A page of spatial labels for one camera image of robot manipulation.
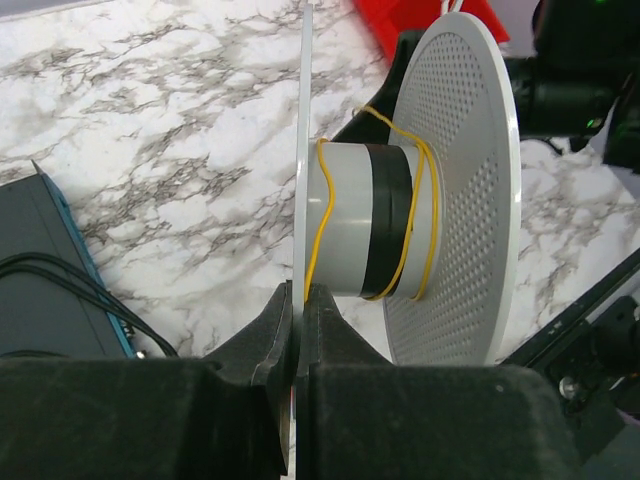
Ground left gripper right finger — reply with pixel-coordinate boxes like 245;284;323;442
297;285;581;479

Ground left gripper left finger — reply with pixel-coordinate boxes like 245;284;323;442
1;283;293;479

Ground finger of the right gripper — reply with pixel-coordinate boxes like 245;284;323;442
332;29;425;144

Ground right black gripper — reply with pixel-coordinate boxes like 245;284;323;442
505;57;630;150

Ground thin yellow wire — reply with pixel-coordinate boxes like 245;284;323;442
305;103;442;302

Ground white cable spool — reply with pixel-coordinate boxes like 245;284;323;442
292;6;521;365

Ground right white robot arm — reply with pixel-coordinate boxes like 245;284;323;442
337;1;639;177

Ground red plastic bin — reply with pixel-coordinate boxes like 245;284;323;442
353;0;510;61

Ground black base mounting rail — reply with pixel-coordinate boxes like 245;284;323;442
504;252;639;459

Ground black usb cable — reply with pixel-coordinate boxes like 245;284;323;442
0;252;180;359

